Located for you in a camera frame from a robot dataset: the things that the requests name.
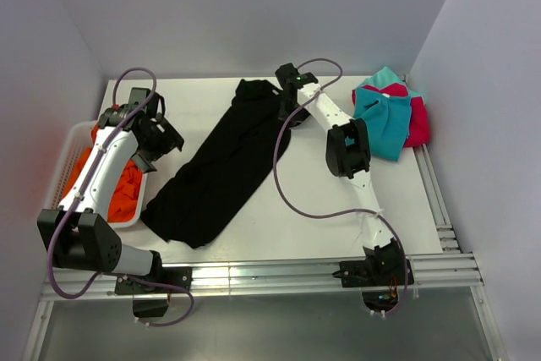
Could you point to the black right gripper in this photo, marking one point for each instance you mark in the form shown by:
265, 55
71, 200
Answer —
283, 115

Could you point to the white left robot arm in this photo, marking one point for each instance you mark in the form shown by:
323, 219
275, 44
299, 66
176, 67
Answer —
77, 234

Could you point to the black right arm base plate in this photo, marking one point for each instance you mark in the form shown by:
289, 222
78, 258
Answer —
373, 273

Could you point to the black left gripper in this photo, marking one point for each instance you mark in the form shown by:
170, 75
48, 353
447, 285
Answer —
169, 139

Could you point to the magenta shirt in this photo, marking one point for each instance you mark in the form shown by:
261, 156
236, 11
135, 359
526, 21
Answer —
419, 128

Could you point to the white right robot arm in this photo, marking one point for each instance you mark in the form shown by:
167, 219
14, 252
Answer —
347, 156

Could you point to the light turquoise shirt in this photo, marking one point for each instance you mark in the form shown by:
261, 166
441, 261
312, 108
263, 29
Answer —
381, 79

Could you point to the black t-shirt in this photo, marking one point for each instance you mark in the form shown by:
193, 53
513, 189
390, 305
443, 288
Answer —
197, 204

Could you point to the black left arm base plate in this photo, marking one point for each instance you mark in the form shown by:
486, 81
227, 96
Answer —
176, 279

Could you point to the white plastic basket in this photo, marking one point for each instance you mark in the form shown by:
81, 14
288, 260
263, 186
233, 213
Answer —
72, 166

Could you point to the orange shirt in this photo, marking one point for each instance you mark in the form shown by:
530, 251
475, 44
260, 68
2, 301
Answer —
106, 179

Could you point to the teal shirt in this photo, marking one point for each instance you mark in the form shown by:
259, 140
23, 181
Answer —
387, 120

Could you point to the aluminium rail frame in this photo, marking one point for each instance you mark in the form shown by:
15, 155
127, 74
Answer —
446, 269

